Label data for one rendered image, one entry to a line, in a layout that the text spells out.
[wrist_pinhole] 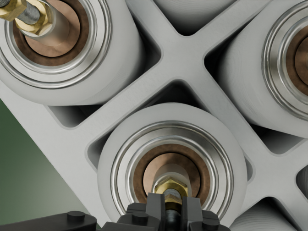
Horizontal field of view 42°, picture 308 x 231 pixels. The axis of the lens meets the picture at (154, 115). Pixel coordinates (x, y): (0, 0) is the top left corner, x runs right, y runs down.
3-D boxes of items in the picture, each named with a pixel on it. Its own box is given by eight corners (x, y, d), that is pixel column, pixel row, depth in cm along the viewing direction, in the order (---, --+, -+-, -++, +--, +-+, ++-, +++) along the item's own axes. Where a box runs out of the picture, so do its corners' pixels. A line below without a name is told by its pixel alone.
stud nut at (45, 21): (57, 9, 22) (52, 5, 21) (47, 39, 22) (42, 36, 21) (23, -3, 22) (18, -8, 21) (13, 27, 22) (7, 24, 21)
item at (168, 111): (205, 200, 43) (229, 274, 25) (118, 179, 43) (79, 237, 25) (226, 113, 43) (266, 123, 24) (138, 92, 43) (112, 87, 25)
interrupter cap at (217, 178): (217, 252, 25) (218, 256, 24) (99, 224, 25) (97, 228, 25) (245, 135, 25) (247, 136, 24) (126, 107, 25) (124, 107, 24)
